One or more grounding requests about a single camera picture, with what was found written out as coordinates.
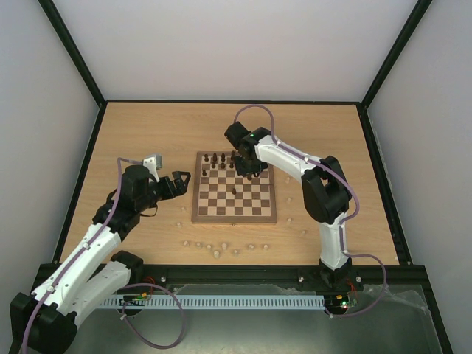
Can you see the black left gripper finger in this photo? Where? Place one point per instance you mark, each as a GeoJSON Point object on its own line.
{"type": "Point", "coordinates": [181, 186]}
{"type": "Point", "coordinates": [181, 177]}

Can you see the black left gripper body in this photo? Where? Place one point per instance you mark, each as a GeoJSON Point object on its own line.
{"type": "Point", "coordinates": [167, 193]}

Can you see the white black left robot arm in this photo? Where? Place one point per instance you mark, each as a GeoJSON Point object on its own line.
{"type": "Point", "coordinates": [47, 320]}

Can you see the wooden chess board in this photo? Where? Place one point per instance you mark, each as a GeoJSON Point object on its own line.
{"type": "Point", "coordinates": [220, 195]}

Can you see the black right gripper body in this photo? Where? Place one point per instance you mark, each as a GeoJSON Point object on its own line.
{"type": "Point", "coordinates": [249, 167]}

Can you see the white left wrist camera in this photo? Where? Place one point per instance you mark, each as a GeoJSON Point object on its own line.
{"type": "Point", "coordinates": [153, 163]}

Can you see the left controller circuit board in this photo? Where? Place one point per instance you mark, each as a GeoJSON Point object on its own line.
{"type": "Point", "coordinates": [135, 299]}

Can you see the right controller circuit board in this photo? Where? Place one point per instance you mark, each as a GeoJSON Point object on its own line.
{"type": "Point", "coordinates": [345, 301]}

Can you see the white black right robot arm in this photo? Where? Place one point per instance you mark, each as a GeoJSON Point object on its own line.
{"type": "Point", "coordinates": [325, 194]}

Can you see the controller circuit board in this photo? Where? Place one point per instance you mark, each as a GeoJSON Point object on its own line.
{"type": "Point", "coordinates": [135, 299]}
{"type": "Point", "coordinates": [345, 301]}

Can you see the black front mounting rail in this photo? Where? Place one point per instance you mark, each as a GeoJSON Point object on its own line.
{"type": "Point", "coordinates": [303, 278]}

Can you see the white slotted cable duct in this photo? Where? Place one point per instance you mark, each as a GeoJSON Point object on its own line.
{"type": "Point", "coordinates": [235, 302]}

